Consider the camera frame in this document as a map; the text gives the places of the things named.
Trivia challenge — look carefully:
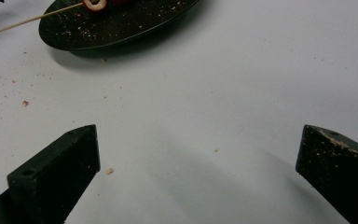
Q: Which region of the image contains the thin wooden skewer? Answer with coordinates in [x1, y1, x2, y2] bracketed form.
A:
[0, 2, 85, 39]

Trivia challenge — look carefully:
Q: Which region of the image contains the red sausage slice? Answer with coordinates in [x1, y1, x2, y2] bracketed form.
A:
[82, 0, 108, 13]

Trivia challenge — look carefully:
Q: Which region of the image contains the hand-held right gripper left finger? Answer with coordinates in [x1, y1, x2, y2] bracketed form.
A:
[0, 124, 102, 224]

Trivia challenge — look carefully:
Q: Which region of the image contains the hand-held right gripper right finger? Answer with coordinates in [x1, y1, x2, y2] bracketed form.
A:
[295, 124, 358, 224]

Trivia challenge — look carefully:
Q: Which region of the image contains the round black speckled plate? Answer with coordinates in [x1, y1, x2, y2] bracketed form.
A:
[38, 0, 200, 52]

